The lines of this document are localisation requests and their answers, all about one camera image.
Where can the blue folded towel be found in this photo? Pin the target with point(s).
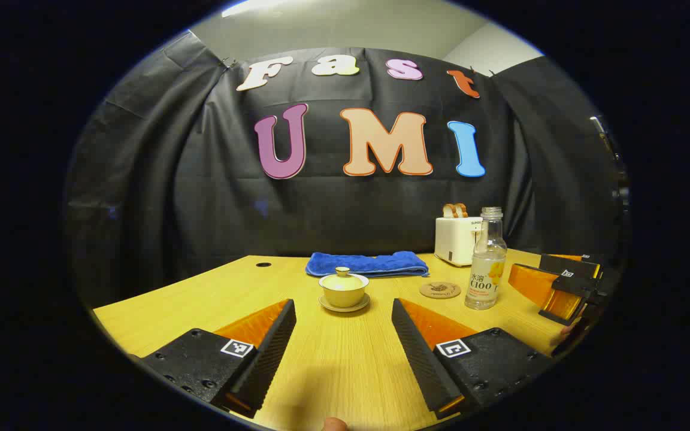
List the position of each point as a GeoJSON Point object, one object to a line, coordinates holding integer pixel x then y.
{"type": "Point", "coordinates": [369, 264]}

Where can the clear plastic water bottle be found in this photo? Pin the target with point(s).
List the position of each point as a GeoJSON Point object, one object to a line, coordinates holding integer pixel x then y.
{"type": "Point", "coordinates": [486, 275]}

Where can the black backdrop cloth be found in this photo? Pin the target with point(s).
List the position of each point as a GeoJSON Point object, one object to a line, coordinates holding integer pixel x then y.
{"type": "Point", "coordinates": [201, 197]}

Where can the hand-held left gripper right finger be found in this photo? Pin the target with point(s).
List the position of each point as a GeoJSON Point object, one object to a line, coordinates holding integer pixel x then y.
{"type": "Point", "coordinates": [420, 353]}

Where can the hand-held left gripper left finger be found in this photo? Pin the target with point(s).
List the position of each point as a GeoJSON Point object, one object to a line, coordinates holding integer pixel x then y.
{"type": "Point", "coordinates": [267, 353]}

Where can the yellow teacup lid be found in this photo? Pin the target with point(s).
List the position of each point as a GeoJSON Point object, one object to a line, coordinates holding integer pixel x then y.
{"type": "Point", "coordinates": [344, 280]}

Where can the round brown coaster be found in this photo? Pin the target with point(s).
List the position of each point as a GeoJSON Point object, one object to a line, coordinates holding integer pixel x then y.
{"type": "Point", "coordinates": [439, 290]}

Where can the white toaster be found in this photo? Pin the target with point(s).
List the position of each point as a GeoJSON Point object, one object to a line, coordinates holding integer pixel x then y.
{"type": "Point", "coordinates": [453, 242]}

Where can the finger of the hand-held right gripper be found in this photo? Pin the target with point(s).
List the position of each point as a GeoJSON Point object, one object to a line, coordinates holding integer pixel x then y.
{"type": "Point", "coordinates": [560, 264]}
{"type": "Point", "coordinates": [536, 284]}

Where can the toast bread slice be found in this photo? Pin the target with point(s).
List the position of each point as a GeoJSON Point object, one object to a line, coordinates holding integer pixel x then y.
{"type": "Point", "coordinates": [462, 210]}
{"type": "Point", "coordinates": [448, 210]}

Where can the yellow ceramic teacup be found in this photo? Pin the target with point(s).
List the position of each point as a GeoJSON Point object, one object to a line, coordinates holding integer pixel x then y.
{"type": "Point", "coordinates": [344, 297]}

